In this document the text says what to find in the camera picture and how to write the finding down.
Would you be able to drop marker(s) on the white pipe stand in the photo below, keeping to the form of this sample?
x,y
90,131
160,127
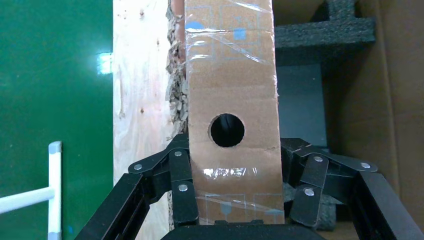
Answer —
x,y
54,182

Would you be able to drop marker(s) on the black foam insert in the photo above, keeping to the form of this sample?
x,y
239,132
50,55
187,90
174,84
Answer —
x,y
324,33

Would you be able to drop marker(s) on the large open cardboard carton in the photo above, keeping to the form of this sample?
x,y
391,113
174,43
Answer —
x,y
397,99

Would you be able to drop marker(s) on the taped cardboard box with hole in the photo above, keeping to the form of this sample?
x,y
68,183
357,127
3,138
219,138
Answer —
x,y
232,82

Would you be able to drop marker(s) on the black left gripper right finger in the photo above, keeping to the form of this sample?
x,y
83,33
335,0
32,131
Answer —
x,y
311,185

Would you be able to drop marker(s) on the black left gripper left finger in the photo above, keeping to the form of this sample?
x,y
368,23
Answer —
x,y
179,185

